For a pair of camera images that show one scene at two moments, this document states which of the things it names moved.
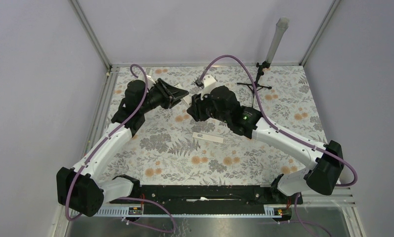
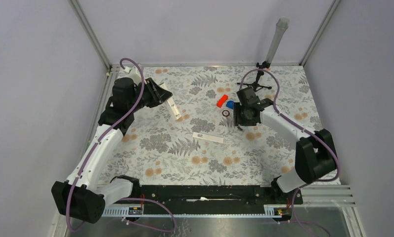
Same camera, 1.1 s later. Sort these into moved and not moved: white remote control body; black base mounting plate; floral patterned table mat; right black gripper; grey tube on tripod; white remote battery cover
Moved: white remote control body; right black gripper
Not moved: grey tube on tripod; black base mounting plate; floral patterned table mat; white remote battery cover
